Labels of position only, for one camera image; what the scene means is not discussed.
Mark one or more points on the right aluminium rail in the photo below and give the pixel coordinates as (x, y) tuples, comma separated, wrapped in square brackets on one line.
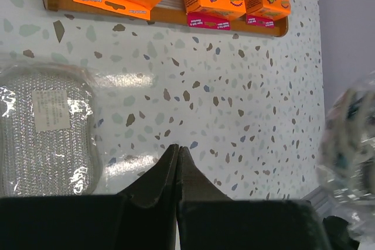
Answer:
[(320, 201)]

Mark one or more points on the wooden three-tier shelf rack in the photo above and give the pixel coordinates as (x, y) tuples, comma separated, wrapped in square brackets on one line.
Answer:
[(164, 13)]

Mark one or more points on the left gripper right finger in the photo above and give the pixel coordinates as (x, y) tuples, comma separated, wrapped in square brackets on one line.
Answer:
[(209, 219)]

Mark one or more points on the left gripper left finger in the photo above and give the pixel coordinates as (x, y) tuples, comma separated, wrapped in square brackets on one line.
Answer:
[(141, 216)]

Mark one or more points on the silver scourer pack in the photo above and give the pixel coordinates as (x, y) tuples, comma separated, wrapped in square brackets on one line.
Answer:
[(345, 168), (48, 146)]

